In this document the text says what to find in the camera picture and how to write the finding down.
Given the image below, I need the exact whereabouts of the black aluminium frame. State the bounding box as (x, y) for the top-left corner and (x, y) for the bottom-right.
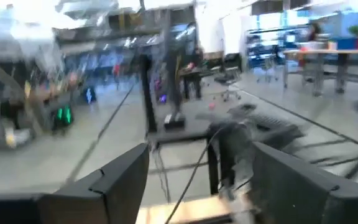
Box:
(139, 54), (229, 197)

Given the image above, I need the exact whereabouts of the wooden workbench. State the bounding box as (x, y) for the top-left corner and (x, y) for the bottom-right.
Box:
(283, 48), (358, 96)

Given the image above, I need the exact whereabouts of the office chair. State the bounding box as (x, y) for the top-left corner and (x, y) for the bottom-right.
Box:
(214, 67), (242, 102)

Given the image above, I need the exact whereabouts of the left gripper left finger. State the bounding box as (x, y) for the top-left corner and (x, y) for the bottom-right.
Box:
(0, 142), (150, 224)

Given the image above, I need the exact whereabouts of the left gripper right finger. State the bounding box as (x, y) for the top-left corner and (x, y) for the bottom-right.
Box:
(249, 141), (358, 224)

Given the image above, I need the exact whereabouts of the person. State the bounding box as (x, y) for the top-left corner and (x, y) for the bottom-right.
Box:
(181, 46), (204, 100)

